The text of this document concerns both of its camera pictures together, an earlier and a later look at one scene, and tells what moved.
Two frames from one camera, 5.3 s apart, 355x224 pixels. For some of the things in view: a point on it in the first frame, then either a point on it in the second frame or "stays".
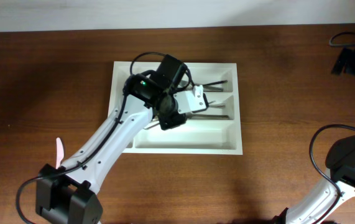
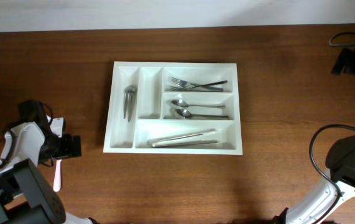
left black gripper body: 171,121 -> 69,146
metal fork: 216,83 stays
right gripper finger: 341,61 stays
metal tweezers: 151,126 -> 169,141
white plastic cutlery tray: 216,130 stays
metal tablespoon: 207,117 stays
